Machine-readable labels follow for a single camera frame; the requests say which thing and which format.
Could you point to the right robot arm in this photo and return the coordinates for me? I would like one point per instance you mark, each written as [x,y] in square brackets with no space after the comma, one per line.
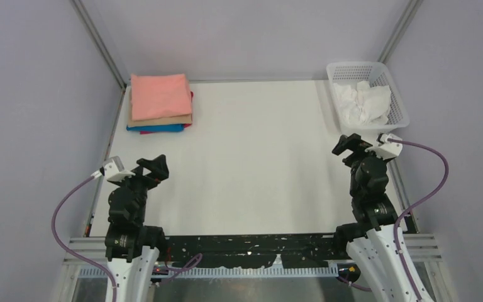
[375,241]

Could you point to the left frame post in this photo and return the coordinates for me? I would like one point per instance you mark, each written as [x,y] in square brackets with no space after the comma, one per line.
[93,32]

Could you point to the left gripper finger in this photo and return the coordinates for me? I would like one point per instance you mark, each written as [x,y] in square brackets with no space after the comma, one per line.
[144,167]
[158,168]

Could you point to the red folded t shirt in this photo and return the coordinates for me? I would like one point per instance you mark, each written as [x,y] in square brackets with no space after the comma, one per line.
[182,105]

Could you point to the white plastic basket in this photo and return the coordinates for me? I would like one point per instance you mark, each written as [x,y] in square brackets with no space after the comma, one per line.
[377,74]

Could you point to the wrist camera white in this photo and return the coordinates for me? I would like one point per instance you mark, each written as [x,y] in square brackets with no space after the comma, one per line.
[112,170]
[387,146]

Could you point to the pink folded t shirt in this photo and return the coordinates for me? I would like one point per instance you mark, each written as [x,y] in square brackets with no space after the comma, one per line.
[148,91]

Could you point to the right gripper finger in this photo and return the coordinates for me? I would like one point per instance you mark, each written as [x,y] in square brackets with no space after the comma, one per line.
[342,145]
[356,143]

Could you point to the frame post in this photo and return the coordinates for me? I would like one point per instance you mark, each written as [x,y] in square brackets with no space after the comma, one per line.
[93,32]
[399,30]

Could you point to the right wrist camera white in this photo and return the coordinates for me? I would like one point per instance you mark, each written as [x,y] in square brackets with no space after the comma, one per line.
[387,146]

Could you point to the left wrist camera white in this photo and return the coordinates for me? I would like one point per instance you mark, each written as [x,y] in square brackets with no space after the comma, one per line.
[112,170]

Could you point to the white t shirt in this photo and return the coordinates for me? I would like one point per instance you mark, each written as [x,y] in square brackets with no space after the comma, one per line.
[361,104]

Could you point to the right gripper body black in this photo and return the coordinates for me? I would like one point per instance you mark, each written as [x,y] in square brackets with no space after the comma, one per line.
[357,156]

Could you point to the blue folded t shirt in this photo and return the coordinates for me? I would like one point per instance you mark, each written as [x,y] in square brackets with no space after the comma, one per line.
[157,128]

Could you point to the right frame post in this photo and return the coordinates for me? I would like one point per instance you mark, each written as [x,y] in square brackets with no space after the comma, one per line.
[399,30]

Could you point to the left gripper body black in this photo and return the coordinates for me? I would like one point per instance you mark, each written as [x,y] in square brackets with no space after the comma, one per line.
[140,184]

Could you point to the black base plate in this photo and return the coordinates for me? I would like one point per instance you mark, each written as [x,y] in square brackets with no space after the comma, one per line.
[298,250]

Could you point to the aluminium frame rail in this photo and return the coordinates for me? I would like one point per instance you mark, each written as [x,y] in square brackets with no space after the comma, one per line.
[421,247]

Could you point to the tan folded t shirt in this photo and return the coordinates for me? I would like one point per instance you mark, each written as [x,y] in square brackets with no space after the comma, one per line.
[181,119]

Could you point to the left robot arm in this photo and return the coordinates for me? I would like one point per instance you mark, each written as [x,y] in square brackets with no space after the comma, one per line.
[132,247]

